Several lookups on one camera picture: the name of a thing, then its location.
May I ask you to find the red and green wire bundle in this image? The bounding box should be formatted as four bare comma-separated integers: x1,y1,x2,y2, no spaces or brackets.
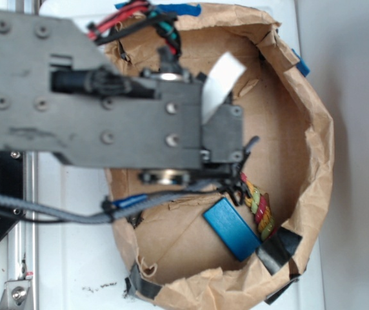
86,1,183,59

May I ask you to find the grey braided cable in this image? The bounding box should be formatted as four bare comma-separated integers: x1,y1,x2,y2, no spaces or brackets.
0,180,224,224

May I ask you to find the metal corner bracket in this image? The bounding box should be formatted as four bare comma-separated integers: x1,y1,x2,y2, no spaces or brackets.
0,280,34,310

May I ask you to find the aluminium extrusion rail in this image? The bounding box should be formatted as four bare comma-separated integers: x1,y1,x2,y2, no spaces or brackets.
6,0,39,310

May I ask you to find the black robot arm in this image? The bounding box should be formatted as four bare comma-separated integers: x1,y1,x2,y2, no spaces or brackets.
0,3,252,204

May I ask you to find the multicolour twisted rope toy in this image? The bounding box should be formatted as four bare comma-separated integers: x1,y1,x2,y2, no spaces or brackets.
241,172,275,242

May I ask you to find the blue rectangular block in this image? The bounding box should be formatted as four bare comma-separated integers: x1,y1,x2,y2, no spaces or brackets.
203,198,261,262

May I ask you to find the brown paper bag tray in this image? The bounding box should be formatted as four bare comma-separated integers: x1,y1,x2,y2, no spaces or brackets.
113,3,334,309

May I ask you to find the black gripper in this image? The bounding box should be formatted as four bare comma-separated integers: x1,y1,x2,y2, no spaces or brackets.
139,67,260,207

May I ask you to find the white flat ribbon cable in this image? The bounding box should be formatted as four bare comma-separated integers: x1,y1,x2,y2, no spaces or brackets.
201,52,246,125

